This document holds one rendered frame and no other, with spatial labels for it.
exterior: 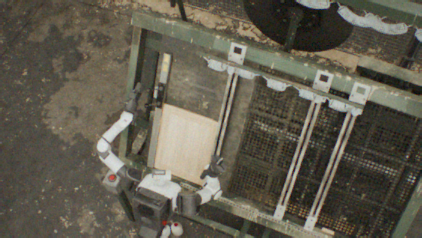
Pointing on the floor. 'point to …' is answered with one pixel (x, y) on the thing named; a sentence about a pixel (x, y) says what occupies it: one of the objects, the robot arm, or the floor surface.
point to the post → (126, 205)
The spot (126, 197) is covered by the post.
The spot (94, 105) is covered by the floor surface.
